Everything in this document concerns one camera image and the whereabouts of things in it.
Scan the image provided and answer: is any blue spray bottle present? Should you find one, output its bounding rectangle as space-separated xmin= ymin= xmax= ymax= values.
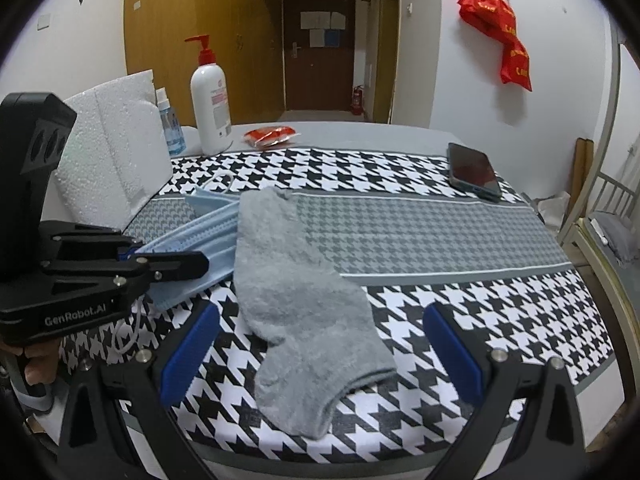
xmin=155 ymin=87 xmax=187 ymax=157

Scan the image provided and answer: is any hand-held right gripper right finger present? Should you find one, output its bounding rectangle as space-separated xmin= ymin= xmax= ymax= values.
xmin=424 ymin=303 xmax=587 ymax=480

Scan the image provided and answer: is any white bottle with red pump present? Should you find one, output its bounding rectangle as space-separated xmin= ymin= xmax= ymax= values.
xmin=184 ymin=35 xmax=232 ymax=156

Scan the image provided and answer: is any black smartphone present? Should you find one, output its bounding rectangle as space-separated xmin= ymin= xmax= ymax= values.
xmin=446 ymin=142 xmax=502 ymax=203

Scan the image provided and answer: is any person's left hand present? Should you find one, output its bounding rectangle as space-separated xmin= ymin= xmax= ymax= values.
xmin=22 ymin=342 xmax=62 ymax=386

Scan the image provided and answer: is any wooden wardrobe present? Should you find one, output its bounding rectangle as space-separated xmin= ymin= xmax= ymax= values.
xmin=124 ymin=0 xmax=285 ymax=128

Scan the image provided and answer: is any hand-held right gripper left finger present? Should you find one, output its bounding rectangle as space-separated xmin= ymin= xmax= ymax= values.
xmin=55 ymin=302 xmax=221 ymax=480

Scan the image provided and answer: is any white and blue door notice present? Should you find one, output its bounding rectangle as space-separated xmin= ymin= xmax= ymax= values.
xmin=309 ymin=29 xmax=342 ymax=48

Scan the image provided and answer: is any metal bunk bed frame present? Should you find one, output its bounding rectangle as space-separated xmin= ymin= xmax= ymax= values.
xmin=557 ymin=25 xmax=640 ymax=271

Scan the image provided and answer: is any wooden side door frame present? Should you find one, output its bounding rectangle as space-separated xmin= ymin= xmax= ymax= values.
xmin=372 ymin=0 xmax=401 ymax=123

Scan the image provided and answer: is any grey sock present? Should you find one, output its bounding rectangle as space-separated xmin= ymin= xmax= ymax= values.
xmin=232 ymin=187 xmax=398 ymax=440

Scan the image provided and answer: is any houndstooth bed sheet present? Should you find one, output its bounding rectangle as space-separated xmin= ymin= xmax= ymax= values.
xmin=55 ymin=122 xmax=618 ymax=466

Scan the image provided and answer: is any dark brown door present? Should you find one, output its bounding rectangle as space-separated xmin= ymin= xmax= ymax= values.
xmin=283 ymin=0 xmax=357 ymax=111

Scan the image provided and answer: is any blue face mask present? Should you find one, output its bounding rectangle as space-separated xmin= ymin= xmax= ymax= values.
xmin=184 ymin=172 xmax=241 ymax=216
xmin=135 ymin=205 xmax=241 ymax=311

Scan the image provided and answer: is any red packet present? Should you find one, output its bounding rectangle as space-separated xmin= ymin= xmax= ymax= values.
xmin=244 ymin=126 xmax=301 ymax=148

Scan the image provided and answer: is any red plastic bag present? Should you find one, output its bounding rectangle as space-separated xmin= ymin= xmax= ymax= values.
xmin=500 ymin=35 xmax=532 ymax=92
xmin=458 ymin=0 xmax=518 ymax=41

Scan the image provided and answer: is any white foam box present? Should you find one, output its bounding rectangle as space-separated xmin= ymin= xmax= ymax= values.
xmin=52 ymin=69 xmax=173 ymax=233

